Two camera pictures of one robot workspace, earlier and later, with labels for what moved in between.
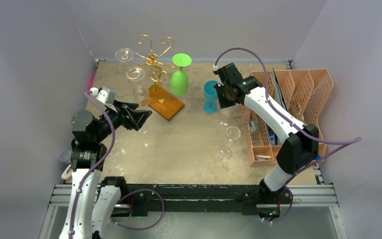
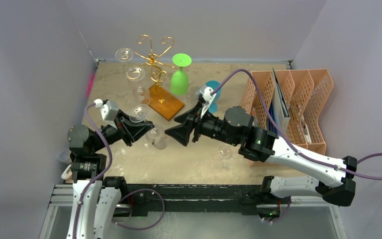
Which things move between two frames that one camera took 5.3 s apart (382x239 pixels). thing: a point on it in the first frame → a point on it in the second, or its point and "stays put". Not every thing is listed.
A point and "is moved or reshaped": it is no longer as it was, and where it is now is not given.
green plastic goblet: x=179 y=82 stays put
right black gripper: x=220 y=91 → x=194 y=127
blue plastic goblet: x=211 y=96 stays put
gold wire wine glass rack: x=160 y=100 stays put
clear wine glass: x=124 y=55 stays put
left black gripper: x=127 y=114 → x=128 y=130
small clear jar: x=64 y=155 stays put
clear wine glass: x=226 y=113 is moved or reshaped
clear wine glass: x=141 y=94 stays put
